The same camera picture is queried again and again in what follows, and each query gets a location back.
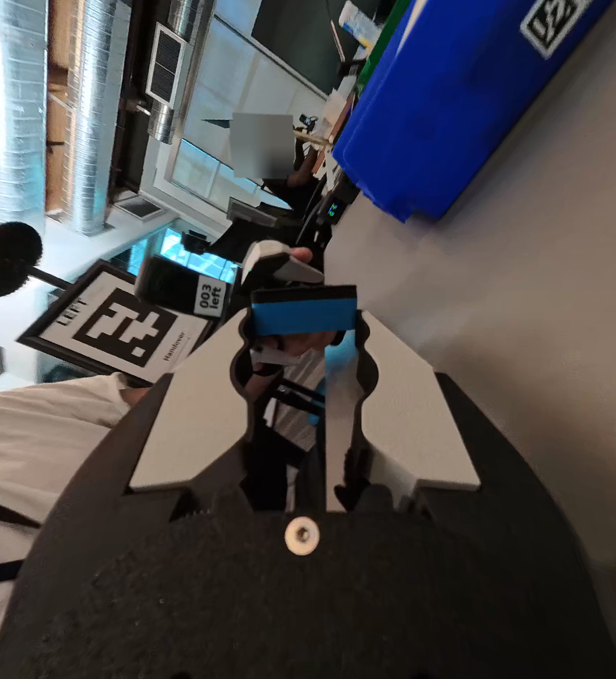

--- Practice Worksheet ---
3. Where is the black office chair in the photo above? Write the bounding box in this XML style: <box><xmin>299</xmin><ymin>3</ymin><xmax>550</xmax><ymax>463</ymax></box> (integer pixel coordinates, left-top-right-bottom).
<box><xmin>207</xmin><ymin>175</ymin><xmax>335</xmax><ymax>268</ymax></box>

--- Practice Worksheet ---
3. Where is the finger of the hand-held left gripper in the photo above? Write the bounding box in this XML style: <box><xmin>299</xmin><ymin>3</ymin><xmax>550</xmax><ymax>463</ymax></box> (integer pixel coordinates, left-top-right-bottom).
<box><xmin>252</xmin><ymin>338</ymin><xmax>289</xmax><ymax>368</ymax></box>
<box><xmin>240</xmin><ymin>240</ymin><xmax>293</xmax><ymax>291</ymax></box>

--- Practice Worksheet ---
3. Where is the white blue container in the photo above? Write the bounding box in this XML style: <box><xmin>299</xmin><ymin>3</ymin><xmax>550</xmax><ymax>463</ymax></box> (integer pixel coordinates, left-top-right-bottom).
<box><xmin>338</xmin><ymin>0</ymin><xmax>381</xmax><ymax>44</ymax></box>

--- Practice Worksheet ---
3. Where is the black round-top stand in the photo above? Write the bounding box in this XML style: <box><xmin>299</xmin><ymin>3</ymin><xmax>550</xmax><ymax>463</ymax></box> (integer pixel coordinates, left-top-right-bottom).
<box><xmin>0</xmin><ymin>222</ymin><xmax>72</xmax><ymax>298</ymax></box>

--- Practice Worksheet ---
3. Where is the blue plastic bin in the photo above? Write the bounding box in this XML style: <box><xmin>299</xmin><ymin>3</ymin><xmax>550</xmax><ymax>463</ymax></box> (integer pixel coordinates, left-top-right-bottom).
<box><xmin>332</xmin><ymin>0</ymin><xmax>615</xmax><ymax>224</ymax></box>

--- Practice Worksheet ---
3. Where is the person's left hand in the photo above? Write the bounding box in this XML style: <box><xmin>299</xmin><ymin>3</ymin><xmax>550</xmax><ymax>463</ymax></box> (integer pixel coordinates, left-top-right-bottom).
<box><xmin>286</xmin><ymin>245</ymin><xmax>347</xmax><ymax>362</ymax></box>

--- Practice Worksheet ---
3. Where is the black-framed marker sign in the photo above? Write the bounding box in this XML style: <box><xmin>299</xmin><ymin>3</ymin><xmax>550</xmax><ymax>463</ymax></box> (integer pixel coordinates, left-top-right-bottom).
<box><xmin>16</xmin><ymin>259</ymin><xmax>217</xmax><ymax>386</ymax></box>

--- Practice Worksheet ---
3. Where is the white vent grille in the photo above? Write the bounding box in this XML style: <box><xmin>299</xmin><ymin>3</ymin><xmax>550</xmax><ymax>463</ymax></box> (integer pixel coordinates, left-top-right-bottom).
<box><xmin>145</xmin><ymin>21</ymin><xmax>190</xmax><ymax>105</ymax></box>

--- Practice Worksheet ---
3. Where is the silver ventilation duct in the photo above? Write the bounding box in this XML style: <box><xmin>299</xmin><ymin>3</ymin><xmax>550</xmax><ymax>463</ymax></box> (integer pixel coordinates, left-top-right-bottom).
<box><xmin>0</xmin><ymin>0</ymin><xmax>50</xmax><ymax>234</ymax></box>
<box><xmin>68</xmin><ymin>0</ymin><xmax>119</xmax><ymax>238</ymax></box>

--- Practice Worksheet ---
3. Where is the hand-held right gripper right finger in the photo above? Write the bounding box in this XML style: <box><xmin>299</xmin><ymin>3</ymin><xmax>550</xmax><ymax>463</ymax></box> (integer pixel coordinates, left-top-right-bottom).
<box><xmin>335</xmin><ymin>310</ymin><xmax>482</xmax><ymax>512</ymax></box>

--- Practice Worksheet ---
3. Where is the black monitor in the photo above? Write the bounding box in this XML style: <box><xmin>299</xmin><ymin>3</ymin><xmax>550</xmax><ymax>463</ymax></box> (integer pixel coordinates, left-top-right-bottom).
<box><xmin>251</xmin><ymin>0</ymin><xmax>364</xmax><ymax>100</ymax></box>

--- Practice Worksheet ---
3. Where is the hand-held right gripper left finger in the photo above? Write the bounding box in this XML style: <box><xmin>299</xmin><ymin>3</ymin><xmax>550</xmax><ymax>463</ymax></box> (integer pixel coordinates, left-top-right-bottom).
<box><xmin>129</xmin><ymin>309</ymin><xmax>283</xmax><ymax>512</ymax></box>

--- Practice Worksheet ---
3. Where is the blue black whiteboard eraser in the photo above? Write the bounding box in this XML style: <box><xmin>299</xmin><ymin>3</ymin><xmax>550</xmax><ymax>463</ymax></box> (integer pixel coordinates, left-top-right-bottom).
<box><xmin>250</xmin><ymin>285</ymin><xmax>359</xmax><ymax>337</ymax></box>

